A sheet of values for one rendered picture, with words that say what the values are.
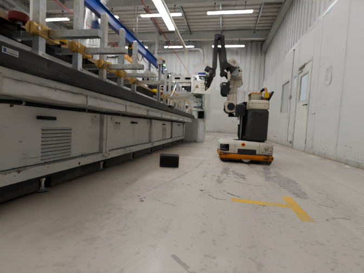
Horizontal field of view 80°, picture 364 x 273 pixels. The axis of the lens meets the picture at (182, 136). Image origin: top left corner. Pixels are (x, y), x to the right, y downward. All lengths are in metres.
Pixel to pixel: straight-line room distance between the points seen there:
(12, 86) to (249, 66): 11.81
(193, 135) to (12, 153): 4.83
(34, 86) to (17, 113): 0.28
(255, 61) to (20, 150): 11.86
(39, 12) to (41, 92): 0.33
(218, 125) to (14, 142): 11.03
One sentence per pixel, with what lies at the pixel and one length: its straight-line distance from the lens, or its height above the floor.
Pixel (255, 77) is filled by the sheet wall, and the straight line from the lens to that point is 12.35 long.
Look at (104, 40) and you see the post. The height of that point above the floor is 0.96.
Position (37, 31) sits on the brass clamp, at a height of 0.80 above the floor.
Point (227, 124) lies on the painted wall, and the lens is 11.93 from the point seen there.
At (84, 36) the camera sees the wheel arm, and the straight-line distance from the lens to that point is 1.10.
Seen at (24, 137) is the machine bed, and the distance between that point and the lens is 1.43.
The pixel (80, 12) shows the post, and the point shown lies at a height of 1.01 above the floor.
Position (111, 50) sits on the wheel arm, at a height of 0.82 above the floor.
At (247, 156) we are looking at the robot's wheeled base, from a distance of 2.85.
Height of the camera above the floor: 0.44
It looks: 3 degrees down
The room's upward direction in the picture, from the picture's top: 3 degrees clockwise
